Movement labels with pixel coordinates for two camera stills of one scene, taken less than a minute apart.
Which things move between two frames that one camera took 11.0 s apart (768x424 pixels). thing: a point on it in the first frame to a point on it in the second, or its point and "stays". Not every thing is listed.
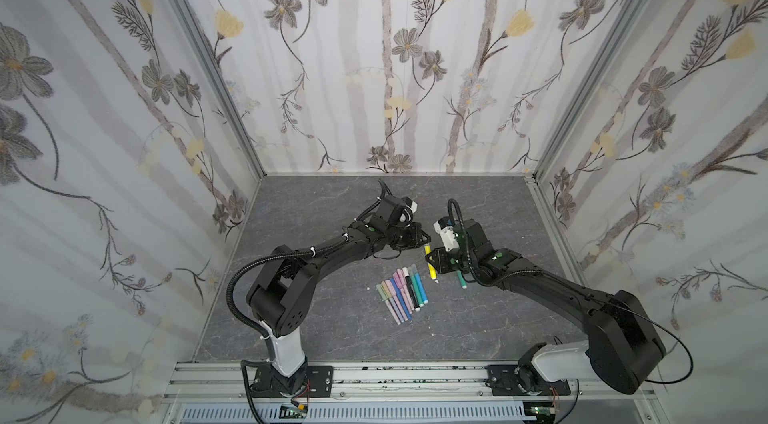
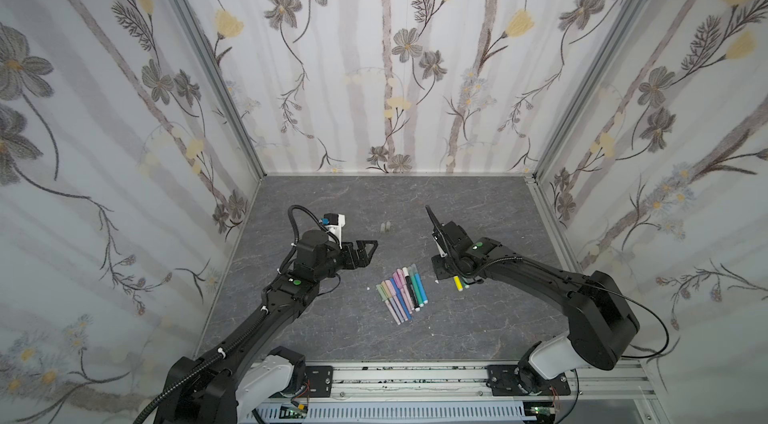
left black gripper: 415,242 to 364,260
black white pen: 410,289 stays
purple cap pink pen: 396,278 stays
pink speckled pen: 404,286 stays
